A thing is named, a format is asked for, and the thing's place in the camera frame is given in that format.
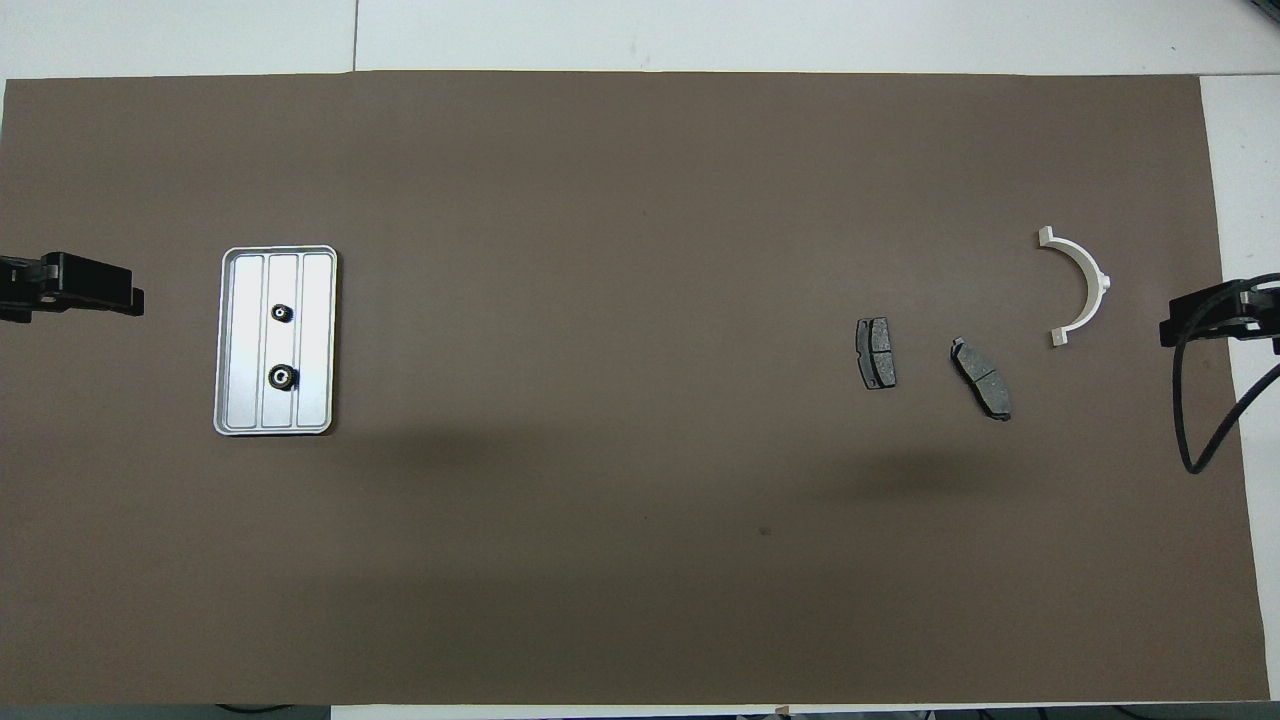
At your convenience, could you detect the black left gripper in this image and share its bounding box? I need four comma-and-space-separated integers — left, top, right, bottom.
0, 252, 146, 323

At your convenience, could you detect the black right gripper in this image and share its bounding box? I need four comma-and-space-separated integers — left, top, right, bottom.
1160, 278, 1280, 349

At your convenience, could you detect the silver metal tray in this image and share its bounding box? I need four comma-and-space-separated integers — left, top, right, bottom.
213, 245, 339, 437

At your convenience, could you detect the long grey brake pad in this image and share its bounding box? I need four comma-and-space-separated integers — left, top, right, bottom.
949, 337, 1013, 422

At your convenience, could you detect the short grey brake pad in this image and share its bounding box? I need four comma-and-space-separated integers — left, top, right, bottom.
855, 317, 898, 392

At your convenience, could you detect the brown table mat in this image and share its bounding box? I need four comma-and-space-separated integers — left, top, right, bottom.
0, 70, 1271, 709

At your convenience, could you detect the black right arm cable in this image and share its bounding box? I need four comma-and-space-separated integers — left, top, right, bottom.
1176, 272, 1280, 476

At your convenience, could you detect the white half-ring clamp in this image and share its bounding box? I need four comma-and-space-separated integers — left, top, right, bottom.
1037, 226, 1113, 348

